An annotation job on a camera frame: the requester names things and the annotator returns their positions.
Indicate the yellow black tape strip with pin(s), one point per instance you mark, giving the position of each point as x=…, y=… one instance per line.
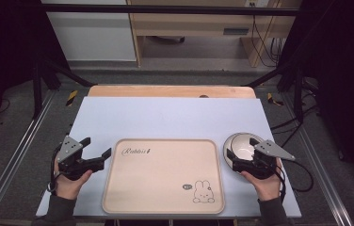
x=71, y=98
x=272, y=99

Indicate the dark curtain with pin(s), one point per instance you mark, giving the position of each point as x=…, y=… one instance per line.
x=5, y=56
x=341, y=78

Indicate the black metal stand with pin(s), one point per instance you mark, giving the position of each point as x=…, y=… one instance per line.
x=37, y=91
x=297, y=94

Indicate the person's left hand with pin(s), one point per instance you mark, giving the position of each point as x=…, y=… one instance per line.
x=68, y=186

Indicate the light wooden desk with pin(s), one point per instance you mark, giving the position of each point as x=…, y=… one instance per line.
x=197, y=26

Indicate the black horizontal bar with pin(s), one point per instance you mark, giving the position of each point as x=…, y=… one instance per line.
x=165, y=9

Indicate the white cabinet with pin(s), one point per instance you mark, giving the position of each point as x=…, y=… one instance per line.
x=93, y=37

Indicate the pale blue table mat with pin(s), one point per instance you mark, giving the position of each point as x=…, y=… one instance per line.
x=168, y=119

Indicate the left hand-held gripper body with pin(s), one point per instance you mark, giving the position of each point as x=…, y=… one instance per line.
x=68, y=150

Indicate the white bowl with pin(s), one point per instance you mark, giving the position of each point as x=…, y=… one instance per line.
x=242, y=147

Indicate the person's right hand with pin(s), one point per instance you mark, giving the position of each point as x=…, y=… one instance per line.
x=264, y=186

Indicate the beige tray with rabbit print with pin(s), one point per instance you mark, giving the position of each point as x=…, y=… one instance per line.
x=162, y=179

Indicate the wooden table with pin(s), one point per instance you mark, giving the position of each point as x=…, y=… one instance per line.
x=165, y=91

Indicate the aluminium floor rail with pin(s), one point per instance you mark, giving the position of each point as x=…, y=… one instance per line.
x=319, y=169
x=15, y=153

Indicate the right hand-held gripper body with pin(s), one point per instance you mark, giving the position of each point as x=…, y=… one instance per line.
x=267, y=158

